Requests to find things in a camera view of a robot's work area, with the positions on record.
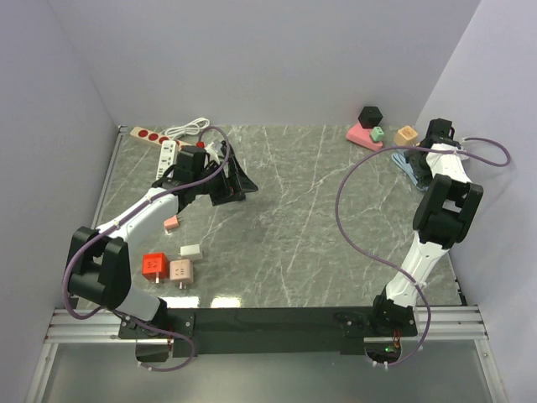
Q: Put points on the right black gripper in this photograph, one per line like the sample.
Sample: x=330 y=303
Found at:
x=413 y=156

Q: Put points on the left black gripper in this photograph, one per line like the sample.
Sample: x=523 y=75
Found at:
x=242 y=184

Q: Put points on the orange cube adapter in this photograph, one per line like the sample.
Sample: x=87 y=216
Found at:
x=406 y=136

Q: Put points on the blue power strip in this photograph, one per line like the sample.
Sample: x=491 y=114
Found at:
x=398 y=157

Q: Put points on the small pink plug adapter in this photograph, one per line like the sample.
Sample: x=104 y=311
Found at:
x=172 y=224

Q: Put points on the white charger plug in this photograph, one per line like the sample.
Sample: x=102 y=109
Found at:
x=191 y=252

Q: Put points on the beige red power strip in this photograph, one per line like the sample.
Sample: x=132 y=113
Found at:
x=152 y=137

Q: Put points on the beige pink cube adapter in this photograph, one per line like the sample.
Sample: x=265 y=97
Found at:
x=181 y=272

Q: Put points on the red cube plug adapter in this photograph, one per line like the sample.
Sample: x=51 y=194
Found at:
x=155 y=267

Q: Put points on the white usb power strip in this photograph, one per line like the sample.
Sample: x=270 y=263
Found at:
x=167 y=157

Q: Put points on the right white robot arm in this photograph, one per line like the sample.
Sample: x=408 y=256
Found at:
x=442 y=219

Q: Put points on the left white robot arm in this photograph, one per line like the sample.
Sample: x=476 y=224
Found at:
x=98 y=267

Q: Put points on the green plug adapter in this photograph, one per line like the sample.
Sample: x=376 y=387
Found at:
x=376 y=134

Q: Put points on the black cube adapter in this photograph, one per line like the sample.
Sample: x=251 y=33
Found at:
x=370 y=117

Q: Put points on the pink power strip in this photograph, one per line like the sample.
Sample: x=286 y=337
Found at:
x=361 y=136

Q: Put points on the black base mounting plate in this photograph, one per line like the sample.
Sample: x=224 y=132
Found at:
x=341 y=329

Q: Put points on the aluminium rail frame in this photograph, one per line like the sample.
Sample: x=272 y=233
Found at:
x=280 y=247

